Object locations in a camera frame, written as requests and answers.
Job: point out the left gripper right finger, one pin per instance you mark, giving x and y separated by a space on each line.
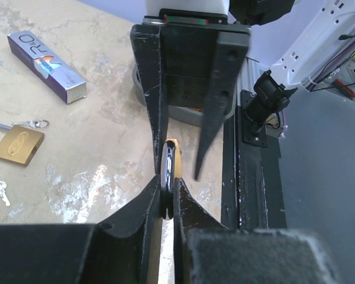
205 251

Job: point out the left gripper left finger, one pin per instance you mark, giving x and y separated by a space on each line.
123 248

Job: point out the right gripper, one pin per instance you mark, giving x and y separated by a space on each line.
192 60

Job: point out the small brass padlock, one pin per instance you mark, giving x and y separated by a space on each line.
171 168

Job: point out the large brass padlock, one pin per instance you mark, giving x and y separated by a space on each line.
22 141

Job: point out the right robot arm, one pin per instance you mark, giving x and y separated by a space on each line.
275 86

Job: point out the grey fruit tray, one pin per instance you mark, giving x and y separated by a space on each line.
182 112

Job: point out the black mounting base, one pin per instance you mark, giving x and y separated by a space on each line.
252 195

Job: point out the silver toothpaste box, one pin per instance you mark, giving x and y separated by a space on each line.
63 80

